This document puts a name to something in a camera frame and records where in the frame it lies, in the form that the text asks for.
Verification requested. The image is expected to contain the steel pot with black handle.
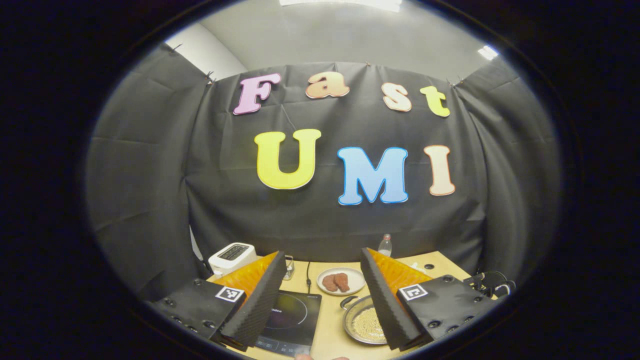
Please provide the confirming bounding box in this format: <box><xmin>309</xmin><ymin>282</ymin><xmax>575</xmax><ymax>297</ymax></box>
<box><xmin>340</xmin><ymin>294</ymin><xmax>390</xmax><ymax>346</ymax></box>

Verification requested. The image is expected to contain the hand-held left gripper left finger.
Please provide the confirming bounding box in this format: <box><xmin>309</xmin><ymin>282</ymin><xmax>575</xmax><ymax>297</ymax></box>
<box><xmin>152</xmin><ymin>251</ymin><xmax>287</xmax><ymax>352</ymax></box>

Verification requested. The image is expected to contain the black induction cooktop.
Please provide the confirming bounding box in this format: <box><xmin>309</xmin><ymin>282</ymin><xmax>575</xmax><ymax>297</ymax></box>
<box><xmin>255</xmin><ymin>290</ymin><xmax>323</xmax><ymax>357</ymax></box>

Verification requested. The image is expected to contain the pile of soybeans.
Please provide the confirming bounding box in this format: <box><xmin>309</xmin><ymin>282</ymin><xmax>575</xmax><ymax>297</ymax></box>
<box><xmin>351</xmin><ymin>307</ymin><xmax>387</xmax><ymax>342</ymax></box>

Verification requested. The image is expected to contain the large ceiling light panel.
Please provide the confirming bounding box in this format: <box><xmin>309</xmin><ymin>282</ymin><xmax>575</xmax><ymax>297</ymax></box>
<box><xmin>279</xmin><ymin>0</ymin><xmax>403</xmax><ymax>13</ymax></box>

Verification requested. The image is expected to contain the black cable bundle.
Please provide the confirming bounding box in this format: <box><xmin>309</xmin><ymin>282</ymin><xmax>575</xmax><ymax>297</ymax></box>
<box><xmin>464</xmin><ymin>270</ymin><xmax>517</xmax><ymax>299</ymax></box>

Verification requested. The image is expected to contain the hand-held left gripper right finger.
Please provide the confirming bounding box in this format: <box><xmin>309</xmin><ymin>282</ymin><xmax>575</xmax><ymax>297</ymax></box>
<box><xmin>360</xmin><ymin>247</ymin><xmax>502</xmax><ymax>352</ymax></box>

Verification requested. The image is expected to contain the white round plate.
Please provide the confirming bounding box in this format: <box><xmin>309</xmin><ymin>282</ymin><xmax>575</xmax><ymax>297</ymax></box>
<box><xmin>316</xmin><ymin>267</ymin><xmax>366</xmax><ymax>296</ymax></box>

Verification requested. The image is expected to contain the white toaster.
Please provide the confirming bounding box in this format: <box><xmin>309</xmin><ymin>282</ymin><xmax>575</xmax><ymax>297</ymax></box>
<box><xmin>208</xmin><ymin>242</ymin><xmax>258</xmax><ymax>277</ymax></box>

